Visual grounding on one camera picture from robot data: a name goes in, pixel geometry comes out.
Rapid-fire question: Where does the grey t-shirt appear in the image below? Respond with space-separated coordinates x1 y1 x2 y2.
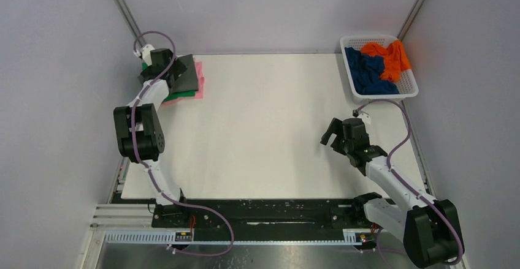
138 49 199 94

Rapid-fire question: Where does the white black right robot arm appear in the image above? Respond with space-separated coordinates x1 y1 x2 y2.
320 118 464 268

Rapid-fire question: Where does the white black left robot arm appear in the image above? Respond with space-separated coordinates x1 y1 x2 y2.
113 45 183 219

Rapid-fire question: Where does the folded pink t-shirt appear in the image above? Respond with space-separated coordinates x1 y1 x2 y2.
161 61 205 107

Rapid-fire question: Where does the folded green t-shirt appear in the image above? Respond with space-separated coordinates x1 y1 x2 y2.
138 58 199 104

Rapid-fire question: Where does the blue t-shirt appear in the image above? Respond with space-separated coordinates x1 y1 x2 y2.
345 47 399 95

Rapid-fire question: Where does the white plastic laundry basket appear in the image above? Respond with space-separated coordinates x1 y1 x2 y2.
340 34 419 104

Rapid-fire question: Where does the orange t-shirt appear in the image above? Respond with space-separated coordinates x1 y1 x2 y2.
361 40 411 83

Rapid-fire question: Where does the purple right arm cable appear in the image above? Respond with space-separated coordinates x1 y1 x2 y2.
351 98 465 269

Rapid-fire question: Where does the aluminium frame rail left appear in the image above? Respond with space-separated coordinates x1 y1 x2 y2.
113 0 154 66

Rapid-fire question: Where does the aluminium frame rail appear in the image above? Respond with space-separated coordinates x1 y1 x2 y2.
397 0 426 41
113 0 154 66

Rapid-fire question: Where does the aluminium frame rail right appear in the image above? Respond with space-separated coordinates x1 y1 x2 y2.
397 0 426 41

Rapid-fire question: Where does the grey slotted cable duct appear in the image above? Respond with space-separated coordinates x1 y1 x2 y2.
105 229 378 246

